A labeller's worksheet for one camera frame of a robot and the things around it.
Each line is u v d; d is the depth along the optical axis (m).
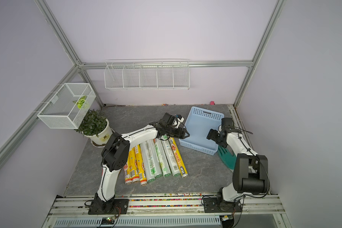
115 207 0.72
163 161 0.85
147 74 1.00
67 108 0.83
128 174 0.81
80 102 0.82
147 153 0.89
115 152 0.54
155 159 0.87
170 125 0.80
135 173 0.82
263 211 0.74
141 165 0.85
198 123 1.11
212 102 1.24
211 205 0.74
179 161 0.87
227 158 0.91
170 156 0.88
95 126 0.88
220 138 0.77
